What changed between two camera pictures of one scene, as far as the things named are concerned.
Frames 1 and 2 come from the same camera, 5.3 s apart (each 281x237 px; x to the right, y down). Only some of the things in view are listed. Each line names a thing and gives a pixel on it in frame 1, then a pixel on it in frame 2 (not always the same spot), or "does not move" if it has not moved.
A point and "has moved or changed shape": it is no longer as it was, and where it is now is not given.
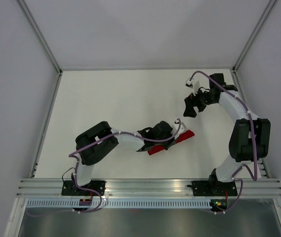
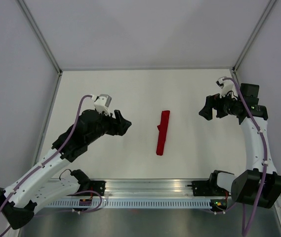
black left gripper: (171, 142) -> (118, 126)
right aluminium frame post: (269, 7) does not move
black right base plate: (212, 188) does not move
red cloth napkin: (182, 136) has moved or changed shape
